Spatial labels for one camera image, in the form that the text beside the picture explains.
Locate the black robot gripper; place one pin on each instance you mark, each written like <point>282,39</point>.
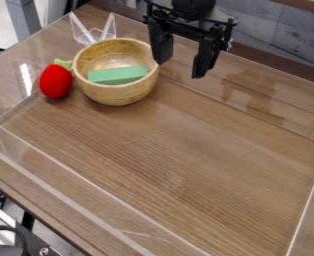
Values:
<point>197,20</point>

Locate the light wooden bowl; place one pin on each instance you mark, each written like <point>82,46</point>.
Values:
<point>110,54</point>

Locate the red plush fruit green leaf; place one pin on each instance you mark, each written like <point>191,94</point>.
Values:
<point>56,79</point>

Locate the green rectangular block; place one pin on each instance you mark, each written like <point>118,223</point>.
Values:
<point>119,75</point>

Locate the black table leg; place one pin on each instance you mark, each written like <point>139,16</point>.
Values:
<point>28,221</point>

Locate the black metal bracket with bolt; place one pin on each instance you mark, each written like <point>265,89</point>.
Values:
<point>38,246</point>

